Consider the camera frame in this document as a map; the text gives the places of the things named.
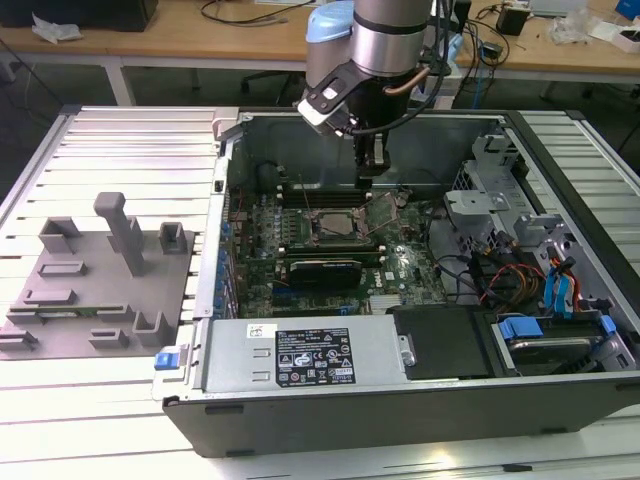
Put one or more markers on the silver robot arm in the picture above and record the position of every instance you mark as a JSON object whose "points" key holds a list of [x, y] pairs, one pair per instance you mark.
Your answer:
{"points": [[390, 45]]}

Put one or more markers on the CPU socket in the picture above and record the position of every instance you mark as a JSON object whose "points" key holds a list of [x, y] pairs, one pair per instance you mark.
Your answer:
{"points": [[314, 227]]}

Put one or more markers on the black RAM slot bank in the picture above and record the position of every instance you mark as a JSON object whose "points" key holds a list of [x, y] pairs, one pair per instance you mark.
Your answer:
{"points": [[330, 196], [330, 252]]}

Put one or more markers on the round coin battery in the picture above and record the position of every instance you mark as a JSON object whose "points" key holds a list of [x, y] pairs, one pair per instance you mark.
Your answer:
{"points": [[401, 200]]}

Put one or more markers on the black computer tower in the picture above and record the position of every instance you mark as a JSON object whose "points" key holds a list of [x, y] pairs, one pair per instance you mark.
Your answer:
{"points": [[466, 15]]}

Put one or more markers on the silver drive cage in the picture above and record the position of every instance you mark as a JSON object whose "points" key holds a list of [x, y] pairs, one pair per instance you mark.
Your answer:
{"points": [[475, 200]]}

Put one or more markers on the green motherboard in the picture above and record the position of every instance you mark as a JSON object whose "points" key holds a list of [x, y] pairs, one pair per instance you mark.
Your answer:
{"points": [[405, 265]]}

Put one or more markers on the black graphics card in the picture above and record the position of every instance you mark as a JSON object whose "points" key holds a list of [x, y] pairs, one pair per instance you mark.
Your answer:
{"points": [[325, 274]]}

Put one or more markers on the small black box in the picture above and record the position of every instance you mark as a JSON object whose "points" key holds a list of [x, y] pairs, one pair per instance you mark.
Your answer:
{"points": [[511, 20]]}

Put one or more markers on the silver finned heatsink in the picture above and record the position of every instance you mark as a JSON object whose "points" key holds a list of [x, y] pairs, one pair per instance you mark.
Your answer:
{"points": [[385, 305]]}

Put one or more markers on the wooden desk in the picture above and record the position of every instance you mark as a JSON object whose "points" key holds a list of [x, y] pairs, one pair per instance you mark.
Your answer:
{"points": [[175, 42]]}

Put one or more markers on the clear plastic bags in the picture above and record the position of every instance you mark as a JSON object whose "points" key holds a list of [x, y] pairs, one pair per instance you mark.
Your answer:
{"points": [[575, 25]]}

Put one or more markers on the black plastic shroud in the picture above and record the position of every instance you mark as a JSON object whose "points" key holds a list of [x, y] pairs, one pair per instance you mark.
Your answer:
{"points": [[440, 345]]}

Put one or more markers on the small white box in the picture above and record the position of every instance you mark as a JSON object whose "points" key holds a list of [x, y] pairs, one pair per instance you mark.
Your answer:
{"points": [[629, 40]]}

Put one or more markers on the grey power supply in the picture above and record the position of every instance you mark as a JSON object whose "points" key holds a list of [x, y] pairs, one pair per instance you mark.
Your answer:
{"points": [[235, 350]]}

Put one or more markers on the small blue box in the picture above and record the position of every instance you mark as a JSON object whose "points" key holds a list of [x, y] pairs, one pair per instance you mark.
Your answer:
{"points": [[631, 7]]}

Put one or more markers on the flat black device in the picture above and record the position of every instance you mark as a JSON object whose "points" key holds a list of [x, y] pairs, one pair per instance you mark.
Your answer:
{"points": [[75, 12]]}

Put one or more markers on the open black PC case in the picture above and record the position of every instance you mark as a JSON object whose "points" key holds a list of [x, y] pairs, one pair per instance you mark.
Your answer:
{"points": [[320, 425]]}

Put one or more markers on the blue case latch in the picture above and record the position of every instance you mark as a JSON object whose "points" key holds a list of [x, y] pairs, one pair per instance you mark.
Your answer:
{"points": [[166, 361]]}

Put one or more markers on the crumpled white plastic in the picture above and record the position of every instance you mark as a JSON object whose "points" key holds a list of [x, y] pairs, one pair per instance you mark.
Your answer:
{"points": [[55, 27]]}

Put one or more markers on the grey parts rack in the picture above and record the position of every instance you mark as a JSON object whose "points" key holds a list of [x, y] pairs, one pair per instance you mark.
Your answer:
{"points": [[100, 300]]}

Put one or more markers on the green RAM stick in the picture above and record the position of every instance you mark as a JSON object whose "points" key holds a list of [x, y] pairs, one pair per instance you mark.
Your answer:
{"points": [[75, 311]]}

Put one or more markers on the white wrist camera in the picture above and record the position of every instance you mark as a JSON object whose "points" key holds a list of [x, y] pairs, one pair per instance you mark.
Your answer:
{"points": [[325, 102]]}

